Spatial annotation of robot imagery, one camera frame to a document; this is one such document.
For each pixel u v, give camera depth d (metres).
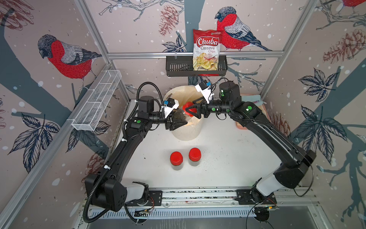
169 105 0.58
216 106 0.55
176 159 0.75
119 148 0.45
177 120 0.66
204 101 0.56
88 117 0.71
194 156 0.76
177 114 0.65
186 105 0.62
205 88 0.55
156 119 0.61
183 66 0.95
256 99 1.18
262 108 1.14
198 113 0.56
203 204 0.73
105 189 0.38
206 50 0.85
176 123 0.66
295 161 0.41
